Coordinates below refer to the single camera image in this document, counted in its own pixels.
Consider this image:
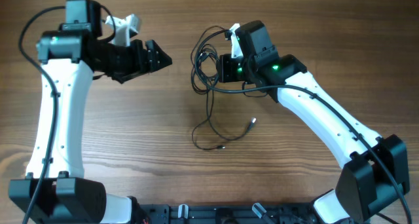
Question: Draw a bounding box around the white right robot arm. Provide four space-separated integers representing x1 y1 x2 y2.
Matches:
217 20 410 223

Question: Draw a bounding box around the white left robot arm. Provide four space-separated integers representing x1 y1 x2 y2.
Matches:
9 0 172 223

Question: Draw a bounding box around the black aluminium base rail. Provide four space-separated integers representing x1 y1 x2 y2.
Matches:
136 203 320 224

